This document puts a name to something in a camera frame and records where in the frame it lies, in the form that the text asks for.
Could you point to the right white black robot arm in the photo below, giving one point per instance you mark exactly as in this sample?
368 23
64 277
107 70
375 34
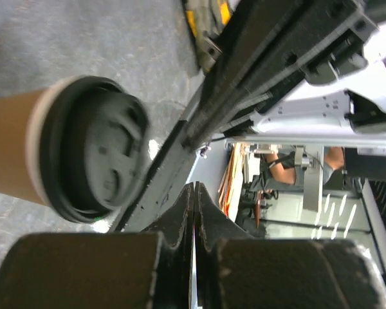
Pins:
359 95

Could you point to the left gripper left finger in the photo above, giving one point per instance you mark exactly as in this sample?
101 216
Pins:
167 257

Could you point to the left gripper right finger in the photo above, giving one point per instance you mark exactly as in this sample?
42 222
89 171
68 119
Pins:
212 228

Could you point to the seated person in background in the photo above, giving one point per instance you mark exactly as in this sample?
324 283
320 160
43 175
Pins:
284 176

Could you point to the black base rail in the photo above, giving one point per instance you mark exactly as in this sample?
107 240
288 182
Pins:
267 49

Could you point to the camouflage cloth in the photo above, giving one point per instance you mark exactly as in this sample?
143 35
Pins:
206 20

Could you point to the single brown paper cup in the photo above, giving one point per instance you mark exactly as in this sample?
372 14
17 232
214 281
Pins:
22 119

